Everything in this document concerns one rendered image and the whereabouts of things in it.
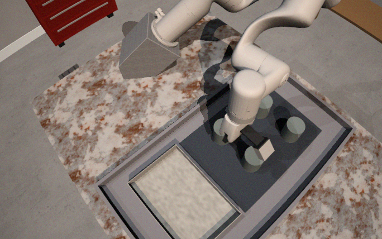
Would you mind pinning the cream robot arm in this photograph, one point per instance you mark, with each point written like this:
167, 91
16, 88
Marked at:
259, 72

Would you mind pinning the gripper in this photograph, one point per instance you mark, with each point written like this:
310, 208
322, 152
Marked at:
231, 130

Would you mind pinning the clear glass jar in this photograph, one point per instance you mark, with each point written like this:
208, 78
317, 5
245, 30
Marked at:
217, 137
250, 161
265, 107
293, 129

